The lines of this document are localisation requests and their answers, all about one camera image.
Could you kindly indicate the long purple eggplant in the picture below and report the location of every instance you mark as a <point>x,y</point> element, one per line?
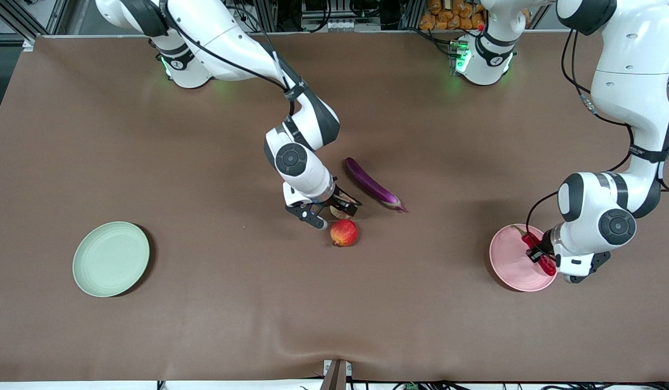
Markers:
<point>367,181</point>

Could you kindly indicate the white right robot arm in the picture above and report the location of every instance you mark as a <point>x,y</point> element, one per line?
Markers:
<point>220,32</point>

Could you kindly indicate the orange packaged goods pile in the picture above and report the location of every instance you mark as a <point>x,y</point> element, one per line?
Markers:
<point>448,16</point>

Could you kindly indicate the aluminium frame post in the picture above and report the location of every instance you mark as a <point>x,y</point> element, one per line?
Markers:
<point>14,21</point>

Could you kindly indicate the brown table cloth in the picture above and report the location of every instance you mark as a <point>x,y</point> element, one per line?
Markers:
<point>204,271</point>

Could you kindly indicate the pale green round plate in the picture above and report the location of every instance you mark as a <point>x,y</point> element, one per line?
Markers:
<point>109,260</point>

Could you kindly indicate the red pomegranate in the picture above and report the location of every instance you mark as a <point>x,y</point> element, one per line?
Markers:
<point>344,233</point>

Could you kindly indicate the pink green peach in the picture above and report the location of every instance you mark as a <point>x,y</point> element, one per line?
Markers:
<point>337,213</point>

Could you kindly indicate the grey electronics box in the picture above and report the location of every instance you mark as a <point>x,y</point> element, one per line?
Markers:
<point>334,16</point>

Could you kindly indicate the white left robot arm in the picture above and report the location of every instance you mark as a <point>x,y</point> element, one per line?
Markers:
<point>632,81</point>

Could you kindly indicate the red chili pepper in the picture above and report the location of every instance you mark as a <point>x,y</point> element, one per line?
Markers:
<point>548,267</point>

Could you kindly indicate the metal table edge clamp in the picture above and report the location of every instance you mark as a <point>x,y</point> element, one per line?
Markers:
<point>336,375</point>

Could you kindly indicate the pink round plate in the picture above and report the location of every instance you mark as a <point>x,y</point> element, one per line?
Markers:
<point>510,260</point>

